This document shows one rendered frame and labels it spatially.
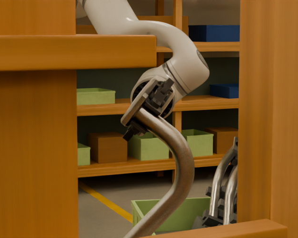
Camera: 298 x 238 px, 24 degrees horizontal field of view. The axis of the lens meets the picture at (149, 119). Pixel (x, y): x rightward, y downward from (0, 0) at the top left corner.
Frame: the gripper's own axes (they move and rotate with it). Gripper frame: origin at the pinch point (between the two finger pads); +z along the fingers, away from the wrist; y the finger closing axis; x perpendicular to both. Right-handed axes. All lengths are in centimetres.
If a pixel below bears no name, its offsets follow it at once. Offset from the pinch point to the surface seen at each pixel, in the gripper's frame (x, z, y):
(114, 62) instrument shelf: -8.3, 28.3, 8.5
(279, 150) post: 17.7, 11.7, 10.2
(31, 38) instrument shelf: -17.2, 33.2, 5.8
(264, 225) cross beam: 21.6, 17.3, 1.2
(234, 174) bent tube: 39, -99, -18
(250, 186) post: 18.7, 8.4, 2.9
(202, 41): 30, -596, -23
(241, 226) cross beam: 19.1, 18.0, -0.6
